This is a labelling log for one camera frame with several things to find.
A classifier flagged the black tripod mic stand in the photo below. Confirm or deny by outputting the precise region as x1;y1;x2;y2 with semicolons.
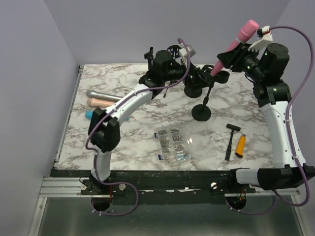
163;45;184;98

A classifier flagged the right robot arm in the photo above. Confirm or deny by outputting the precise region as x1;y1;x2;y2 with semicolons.
217;43;315;193

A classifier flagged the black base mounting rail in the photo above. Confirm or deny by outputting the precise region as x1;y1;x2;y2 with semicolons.
50;169;255;205

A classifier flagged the black round-base mic stand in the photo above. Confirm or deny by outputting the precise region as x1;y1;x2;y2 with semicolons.
144;47;154;71

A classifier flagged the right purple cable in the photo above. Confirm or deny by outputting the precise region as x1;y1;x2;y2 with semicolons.
267;26;315;207

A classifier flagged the beige microphone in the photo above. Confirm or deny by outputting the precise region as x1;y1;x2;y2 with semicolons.
87;98;115;108

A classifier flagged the black clip round stand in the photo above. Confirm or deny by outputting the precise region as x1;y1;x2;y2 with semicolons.
191;70;230;121

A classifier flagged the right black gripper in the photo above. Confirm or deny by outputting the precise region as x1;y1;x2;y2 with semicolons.
218;41;266;82

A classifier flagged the silver mesh microphone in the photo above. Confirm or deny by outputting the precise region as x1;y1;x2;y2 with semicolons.
86;90;122;102

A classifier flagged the black T-shaped tool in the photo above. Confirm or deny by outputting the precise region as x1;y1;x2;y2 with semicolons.
225;123;241;161

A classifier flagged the pink microphone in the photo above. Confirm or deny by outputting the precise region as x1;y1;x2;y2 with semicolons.
210;20;259;76

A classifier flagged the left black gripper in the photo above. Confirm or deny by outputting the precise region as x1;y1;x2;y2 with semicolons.
162;57;209;91

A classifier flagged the blue microphone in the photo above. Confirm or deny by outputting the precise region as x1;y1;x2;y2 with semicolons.
85;111;130;122

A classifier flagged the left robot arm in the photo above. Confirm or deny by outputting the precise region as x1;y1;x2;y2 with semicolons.
86;46;197;194

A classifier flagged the black shock-mount round stand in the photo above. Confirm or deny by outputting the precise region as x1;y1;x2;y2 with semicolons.
184;64;214;98

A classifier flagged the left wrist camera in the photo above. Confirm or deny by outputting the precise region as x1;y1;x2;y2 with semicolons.
179;43;196;64

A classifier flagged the clear plastic screw box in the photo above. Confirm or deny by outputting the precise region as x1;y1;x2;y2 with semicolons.
154;125;217;163

